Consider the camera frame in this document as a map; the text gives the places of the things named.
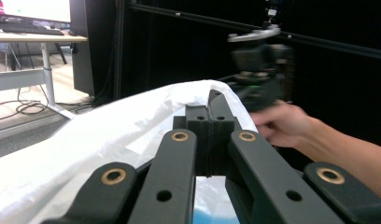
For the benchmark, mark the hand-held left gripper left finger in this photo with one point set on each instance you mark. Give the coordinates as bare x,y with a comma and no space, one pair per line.
198,121

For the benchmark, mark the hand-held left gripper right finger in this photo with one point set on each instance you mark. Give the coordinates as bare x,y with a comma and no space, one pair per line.
219,124

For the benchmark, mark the white translucent plastic bag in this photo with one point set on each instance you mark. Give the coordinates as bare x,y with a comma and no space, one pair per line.
86,140

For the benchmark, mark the black curtain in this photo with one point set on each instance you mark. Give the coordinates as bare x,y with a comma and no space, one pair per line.
166,49

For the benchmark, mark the black computer tower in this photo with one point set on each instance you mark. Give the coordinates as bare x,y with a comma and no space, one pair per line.
81,46

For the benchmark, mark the wooden desk with white legs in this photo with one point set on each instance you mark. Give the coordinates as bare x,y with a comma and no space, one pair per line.
39,38

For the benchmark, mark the black keyboard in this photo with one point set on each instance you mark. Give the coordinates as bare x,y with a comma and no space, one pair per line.
26,29

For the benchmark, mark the computer monitor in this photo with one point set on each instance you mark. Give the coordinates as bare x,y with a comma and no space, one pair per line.
36,9

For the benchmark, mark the small black mounted camera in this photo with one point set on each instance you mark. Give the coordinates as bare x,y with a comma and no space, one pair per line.
271,12

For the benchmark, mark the metal frame rail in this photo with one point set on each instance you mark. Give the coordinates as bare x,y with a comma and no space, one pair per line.
335,46

